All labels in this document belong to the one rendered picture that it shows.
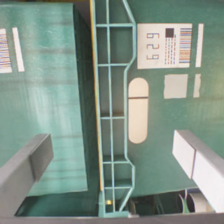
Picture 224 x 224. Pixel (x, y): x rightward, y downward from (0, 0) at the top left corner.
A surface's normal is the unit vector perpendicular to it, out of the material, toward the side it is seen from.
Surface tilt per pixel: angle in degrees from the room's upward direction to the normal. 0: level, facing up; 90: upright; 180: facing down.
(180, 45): 94
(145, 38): 94
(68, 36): 96
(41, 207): 93
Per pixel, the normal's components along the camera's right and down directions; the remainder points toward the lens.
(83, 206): -0.01, -0.96
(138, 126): 0.00, 0.29
